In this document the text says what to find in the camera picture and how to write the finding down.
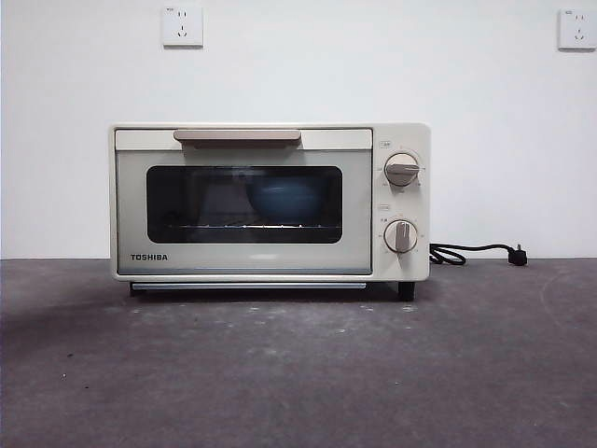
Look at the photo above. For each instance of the blue ribbed bowl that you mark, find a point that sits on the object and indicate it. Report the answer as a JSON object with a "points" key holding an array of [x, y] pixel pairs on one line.
{"points": [[282, 203]]}

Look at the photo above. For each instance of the beige round oven knob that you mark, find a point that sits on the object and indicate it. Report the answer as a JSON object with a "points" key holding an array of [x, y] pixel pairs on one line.
{"points": [[400, 236], [401, 170]]}

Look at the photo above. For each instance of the white wall socket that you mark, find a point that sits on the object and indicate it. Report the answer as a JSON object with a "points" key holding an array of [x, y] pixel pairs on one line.
{"points": [[183, 27], [578, 30]]}

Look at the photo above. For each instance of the cream Toshiba toaster oven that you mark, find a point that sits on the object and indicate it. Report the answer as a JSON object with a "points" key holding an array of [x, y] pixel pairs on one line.
{"points": [[402, 135]]}

